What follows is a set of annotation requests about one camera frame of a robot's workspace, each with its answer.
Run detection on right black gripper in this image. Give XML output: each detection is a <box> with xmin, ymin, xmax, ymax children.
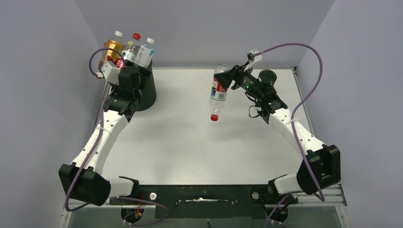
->
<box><xmin>215</xmin><ymin>61</ymin><xmax>264</xmax><ymax>101</ymax></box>

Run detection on clear bottle red blue label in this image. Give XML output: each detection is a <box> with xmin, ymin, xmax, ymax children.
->
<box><xmin>210</xmin><ymin>77</ymin><xmax>227</xmax><ymax>121</ymax></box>

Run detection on black plastic waste bin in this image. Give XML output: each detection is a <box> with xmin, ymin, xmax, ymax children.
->
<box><xmin>136</xmin><ymin>61</ymin><xmax>157</xmax><ymax>111</ymax></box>

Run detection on clear bottle blue white label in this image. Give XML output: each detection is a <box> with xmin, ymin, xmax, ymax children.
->
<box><xmin>134</xmin><ymin>38</ymin><xmax>155</xmax><ymax>68</ymax></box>

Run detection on gold red tea bottle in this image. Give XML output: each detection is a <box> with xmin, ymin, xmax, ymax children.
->
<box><xmin>98</xmin><ymin>31</ymin><xmax>124</xmax><ymax>70</ymax></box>

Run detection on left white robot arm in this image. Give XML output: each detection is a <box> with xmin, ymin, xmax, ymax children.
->
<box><xmin>58</xmin><ymin>64</ymin><xmax>153</xmax><ymax>210</ymax></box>

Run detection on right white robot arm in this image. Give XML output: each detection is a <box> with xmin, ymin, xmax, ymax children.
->
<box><xmin>214</xmin><ymin>65</ymin><xmax>341</xmax><ymax>203</ymax></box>

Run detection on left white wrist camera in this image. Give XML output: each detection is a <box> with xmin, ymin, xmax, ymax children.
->
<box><xmin>96</xmin><ymin>61</ymin><xmax>122</xmax><ymax>85</ymax></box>

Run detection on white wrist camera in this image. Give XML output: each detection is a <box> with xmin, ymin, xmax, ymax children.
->
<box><xmin>244</xmin><ymin>49</ymin><xmax>262</xmax><ymax>71</ymax></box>
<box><xmin>96</xmin><ymin>61</ymin><xmax>122</xmax><ymax>85</ymax></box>

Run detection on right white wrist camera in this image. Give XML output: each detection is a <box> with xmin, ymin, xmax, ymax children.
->
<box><xmin>244</xmin><ymin>49</ymin><xmax>262</xmax><ymax>71</ymax></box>

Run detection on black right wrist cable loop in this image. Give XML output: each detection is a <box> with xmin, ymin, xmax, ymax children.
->
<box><xmin>248</xmin><ymin>105</ymin><xmax>262</xmax><ymax>119</ymax></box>

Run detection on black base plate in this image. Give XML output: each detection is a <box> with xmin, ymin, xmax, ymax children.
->
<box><xmin>109</xmin><ymin>184</ymin><xmax>283</xmax><ymax>219</ymax></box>

